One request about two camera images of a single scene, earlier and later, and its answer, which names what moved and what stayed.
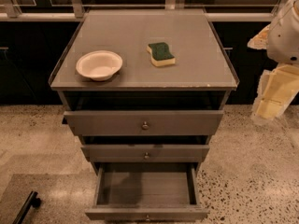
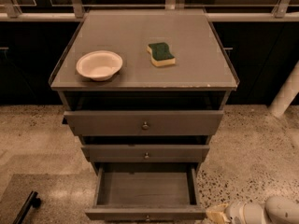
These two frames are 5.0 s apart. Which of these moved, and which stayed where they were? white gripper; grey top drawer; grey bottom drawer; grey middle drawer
Moved: white gripper
Stayed: grey top drawer; grey middle drawer; grey bottom drawer
